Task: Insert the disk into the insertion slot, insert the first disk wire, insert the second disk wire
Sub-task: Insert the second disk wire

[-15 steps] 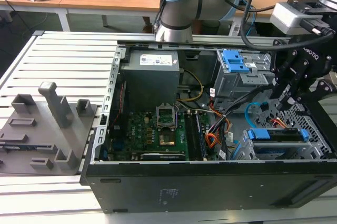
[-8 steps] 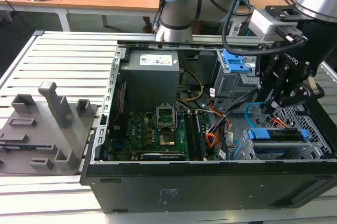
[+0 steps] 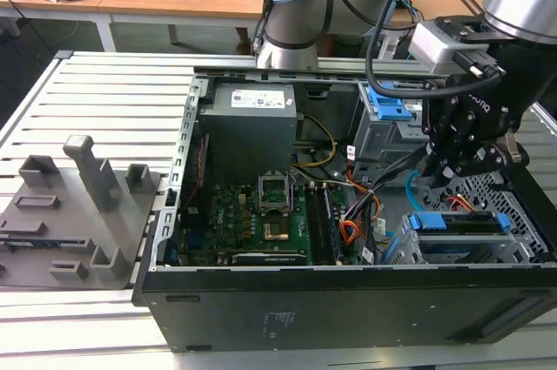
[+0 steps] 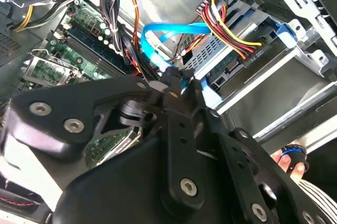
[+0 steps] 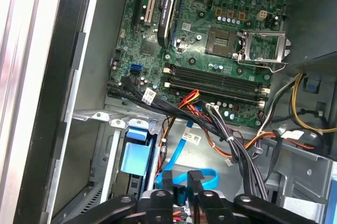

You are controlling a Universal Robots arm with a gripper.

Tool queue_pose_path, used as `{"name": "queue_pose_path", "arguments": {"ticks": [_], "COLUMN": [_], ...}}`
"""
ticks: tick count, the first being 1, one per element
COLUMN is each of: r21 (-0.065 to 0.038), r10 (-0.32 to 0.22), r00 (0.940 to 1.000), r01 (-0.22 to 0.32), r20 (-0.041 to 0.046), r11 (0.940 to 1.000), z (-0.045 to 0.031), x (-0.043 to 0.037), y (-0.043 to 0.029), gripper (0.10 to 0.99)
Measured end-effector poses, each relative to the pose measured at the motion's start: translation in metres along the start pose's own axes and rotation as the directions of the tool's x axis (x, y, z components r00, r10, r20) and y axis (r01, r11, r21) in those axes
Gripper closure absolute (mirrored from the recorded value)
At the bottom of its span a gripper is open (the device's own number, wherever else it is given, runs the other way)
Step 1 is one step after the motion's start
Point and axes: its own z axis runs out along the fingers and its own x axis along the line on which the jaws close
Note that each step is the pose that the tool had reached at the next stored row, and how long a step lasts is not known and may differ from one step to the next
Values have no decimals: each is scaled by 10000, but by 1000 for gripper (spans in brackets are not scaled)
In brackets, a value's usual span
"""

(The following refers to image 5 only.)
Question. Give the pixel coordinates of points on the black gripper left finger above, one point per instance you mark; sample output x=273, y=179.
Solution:
x=154, y=208

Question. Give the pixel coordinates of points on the RAM slot black clips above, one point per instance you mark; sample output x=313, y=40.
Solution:
x=218, y=88
x=218, y=74

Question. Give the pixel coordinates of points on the CPU socket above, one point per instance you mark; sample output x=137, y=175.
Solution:
x=220, y=41

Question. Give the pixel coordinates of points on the RAM slot white clips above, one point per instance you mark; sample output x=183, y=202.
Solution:
x=218, y=81
x=218, y=95

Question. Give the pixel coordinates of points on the small blue plastic clip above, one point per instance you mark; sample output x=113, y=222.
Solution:
x=314, y=83

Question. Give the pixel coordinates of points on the metal socket cover frame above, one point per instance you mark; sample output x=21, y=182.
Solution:
x=283, y=47

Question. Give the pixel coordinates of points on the hard disk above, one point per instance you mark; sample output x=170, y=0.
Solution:
x=137, y=155

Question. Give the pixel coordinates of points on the black open PC case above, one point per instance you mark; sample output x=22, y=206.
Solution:
x=47, y=102

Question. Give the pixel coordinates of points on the metal drive cage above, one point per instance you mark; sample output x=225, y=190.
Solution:
x=300, y=171

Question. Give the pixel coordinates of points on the metal disk bay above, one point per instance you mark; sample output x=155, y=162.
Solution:
x=110, y=122

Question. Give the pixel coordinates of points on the black graphics card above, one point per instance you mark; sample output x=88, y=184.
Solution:
x=167, y=10

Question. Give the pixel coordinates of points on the green Dell motherboard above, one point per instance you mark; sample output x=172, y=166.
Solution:
x=200, y=10

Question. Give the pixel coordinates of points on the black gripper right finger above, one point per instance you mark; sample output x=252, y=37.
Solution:
x=213, y=208

